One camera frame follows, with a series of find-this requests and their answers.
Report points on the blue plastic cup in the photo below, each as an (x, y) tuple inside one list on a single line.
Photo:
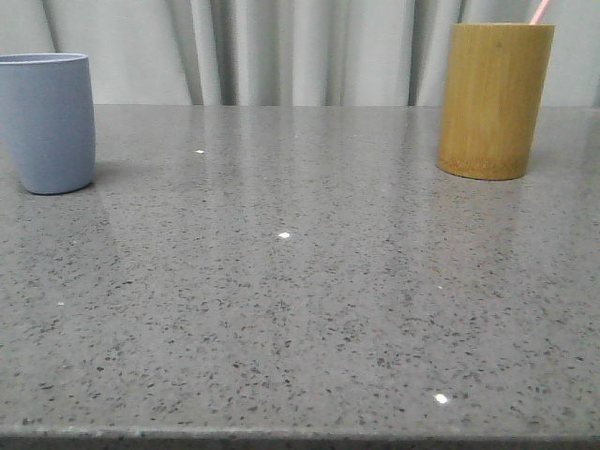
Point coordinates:
[(47, 120)]

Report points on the grey-white curtain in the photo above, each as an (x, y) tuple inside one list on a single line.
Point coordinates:
[(301, 53)]

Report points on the bamboo cylindrical holder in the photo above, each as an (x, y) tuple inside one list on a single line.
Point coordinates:
[(494, 82)]

